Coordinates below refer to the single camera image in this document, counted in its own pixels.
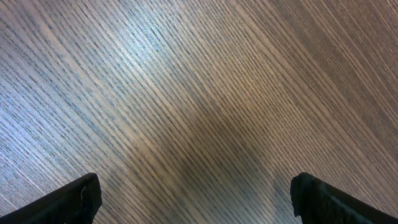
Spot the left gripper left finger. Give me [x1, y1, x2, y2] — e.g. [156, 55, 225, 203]
[1, 173, 102, 224]

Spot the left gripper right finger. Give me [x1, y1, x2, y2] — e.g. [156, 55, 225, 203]
[290, 172, 397, 224]

